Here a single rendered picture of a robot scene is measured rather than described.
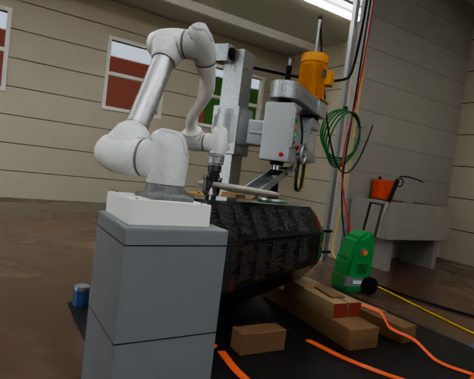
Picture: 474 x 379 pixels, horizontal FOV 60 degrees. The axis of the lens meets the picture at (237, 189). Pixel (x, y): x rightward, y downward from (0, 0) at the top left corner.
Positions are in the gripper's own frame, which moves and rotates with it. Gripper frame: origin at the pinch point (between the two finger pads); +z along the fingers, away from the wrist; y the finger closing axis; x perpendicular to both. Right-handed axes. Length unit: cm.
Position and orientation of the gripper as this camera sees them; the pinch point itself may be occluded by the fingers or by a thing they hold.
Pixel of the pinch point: (209, 201)
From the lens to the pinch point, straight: 224.8
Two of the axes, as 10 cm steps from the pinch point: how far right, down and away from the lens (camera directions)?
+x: -7.7, -1.1, 6.3
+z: -1.6, 9.9, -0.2
